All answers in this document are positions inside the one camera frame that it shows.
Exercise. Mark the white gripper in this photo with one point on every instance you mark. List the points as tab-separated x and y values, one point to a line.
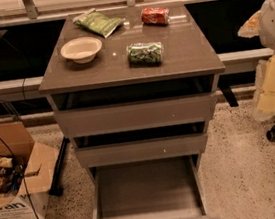
265	75

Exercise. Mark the green soda can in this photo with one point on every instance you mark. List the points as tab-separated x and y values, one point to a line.
145	53

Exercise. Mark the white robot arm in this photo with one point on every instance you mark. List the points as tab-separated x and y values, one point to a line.
262	23

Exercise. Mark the red soda can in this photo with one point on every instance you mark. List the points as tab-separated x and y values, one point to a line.
155	15

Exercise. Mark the grey drawer cabinet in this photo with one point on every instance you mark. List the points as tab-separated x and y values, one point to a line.
187	53

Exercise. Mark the top grey drawer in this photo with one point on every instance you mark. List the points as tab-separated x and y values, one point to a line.
146	105

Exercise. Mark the middle grey drawer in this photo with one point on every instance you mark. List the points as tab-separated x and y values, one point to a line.
143	145

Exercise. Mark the bottom grey open drawer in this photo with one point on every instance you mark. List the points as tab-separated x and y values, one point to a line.
166	188

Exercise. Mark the green chip bag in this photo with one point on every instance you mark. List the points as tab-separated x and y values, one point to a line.
98	22

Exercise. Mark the white paper bowl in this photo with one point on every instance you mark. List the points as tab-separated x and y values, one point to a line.
81	50

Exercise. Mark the open cardboard box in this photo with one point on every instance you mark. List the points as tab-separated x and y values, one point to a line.
26	173

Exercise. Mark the black table leg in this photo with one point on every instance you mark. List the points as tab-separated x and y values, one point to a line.
56	189

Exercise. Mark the snack bags in box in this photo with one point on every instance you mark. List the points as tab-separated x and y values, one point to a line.
11	176

